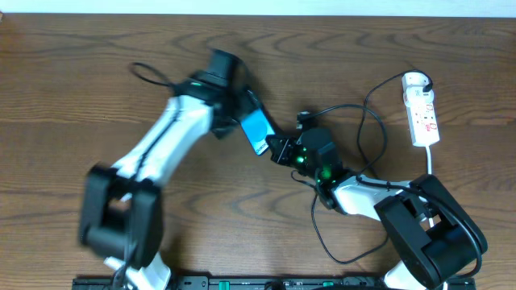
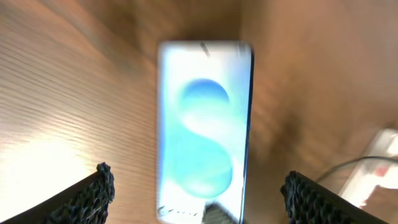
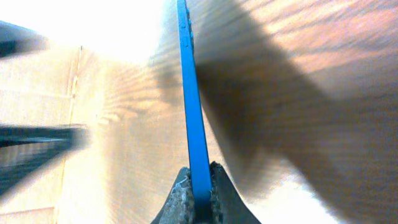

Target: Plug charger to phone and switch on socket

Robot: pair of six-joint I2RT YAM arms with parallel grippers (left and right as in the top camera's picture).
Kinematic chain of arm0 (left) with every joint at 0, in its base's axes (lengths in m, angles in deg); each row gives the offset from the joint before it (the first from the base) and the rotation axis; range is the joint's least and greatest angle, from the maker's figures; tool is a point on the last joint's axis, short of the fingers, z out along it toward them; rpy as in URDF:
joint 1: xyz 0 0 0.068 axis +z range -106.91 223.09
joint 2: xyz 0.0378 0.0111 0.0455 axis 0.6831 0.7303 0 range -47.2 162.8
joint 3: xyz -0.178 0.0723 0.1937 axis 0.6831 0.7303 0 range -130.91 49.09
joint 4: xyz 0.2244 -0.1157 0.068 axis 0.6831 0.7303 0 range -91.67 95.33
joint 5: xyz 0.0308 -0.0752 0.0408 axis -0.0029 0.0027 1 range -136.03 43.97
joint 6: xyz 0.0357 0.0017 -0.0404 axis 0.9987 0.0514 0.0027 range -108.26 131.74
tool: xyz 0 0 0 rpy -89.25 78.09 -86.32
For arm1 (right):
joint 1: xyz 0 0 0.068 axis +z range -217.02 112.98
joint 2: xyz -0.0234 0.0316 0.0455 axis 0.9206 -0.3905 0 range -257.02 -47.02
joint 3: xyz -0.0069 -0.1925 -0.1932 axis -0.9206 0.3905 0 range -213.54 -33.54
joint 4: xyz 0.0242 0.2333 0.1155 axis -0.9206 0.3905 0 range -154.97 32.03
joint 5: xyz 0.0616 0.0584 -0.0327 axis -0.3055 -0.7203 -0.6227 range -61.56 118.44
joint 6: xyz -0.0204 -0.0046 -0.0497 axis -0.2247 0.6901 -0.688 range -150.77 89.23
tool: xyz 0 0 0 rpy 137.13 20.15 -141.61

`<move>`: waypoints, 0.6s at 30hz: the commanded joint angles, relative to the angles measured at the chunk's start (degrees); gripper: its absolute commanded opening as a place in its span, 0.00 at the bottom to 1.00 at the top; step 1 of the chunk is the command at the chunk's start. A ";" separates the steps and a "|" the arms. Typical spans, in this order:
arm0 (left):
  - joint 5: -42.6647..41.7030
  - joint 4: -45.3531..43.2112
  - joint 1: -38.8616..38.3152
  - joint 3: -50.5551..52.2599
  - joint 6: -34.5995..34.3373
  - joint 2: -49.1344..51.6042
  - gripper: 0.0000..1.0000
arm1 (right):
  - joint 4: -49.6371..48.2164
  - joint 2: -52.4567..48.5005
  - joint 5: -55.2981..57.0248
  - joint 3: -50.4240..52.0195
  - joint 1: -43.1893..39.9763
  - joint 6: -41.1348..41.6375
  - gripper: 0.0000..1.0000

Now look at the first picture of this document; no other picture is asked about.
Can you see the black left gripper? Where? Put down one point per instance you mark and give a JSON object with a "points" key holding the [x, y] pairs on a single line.
{"points": [[245, 105]]}

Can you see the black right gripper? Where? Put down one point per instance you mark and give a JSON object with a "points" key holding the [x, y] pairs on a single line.
{"points": [[282, 149]]}

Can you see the Samsung Galaxy smartphone blue screen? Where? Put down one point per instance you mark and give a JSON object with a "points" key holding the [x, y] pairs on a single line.
{"points": [[257, 128]]}

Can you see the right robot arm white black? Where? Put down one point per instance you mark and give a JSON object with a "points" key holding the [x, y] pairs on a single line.
{"points": [[436, 240]]}

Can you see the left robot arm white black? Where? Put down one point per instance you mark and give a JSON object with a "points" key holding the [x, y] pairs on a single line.
{"points": [[122, 212]]}

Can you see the white USB charger plug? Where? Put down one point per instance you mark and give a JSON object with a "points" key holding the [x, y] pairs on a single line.
{"points": [[416, 83]]}

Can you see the white power strip red switches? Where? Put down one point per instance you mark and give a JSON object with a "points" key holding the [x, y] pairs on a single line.
{"points": [[421, 116]]}

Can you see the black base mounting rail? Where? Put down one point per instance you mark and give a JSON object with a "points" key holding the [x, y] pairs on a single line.
{"points": [[197, 282]]}

